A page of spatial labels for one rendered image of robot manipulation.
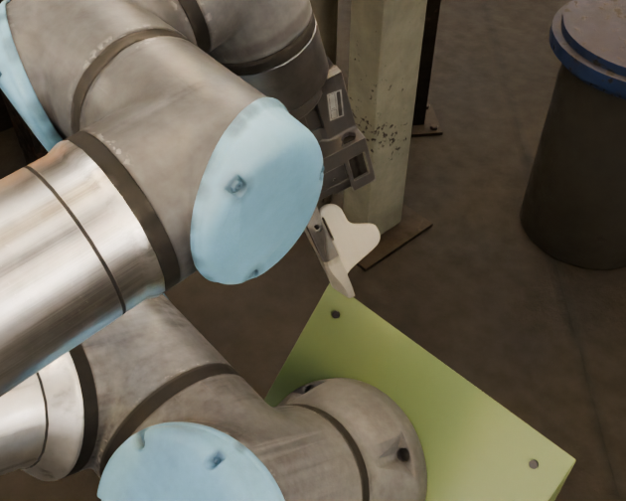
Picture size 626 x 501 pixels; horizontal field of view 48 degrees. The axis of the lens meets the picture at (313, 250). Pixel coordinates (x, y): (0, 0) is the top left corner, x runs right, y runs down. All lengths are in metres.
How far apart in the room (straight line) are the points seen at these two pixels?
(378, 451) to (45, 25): 0.46
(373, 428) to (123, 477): 0.24
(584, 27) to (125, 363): 0.92
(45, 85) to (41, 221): 0.13
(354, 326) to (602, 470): 0.55
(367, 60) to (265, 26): 0.67
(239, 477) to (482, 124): 1.34
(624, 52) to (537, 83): 0.74
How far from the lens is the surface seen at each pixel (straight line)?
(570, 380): 1.27
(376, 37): 1.13
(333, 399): 0.72
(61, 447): 0.62
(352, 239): 0.64
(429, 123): 1.72
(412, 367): 0.74
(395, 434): 0.72
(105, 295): 0.33
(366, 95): 1.19
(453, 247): 1.42
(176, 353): 0.63
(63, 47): 0.42
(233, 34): 0.50
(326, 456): 0.63
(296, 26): 0.52
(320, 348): 0.79
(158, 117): 0.35
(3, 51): 0.44
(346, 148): 0.60
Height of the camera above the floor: 0.99
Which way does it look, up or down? 45 degrees down
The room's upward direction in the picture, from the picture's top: straight up
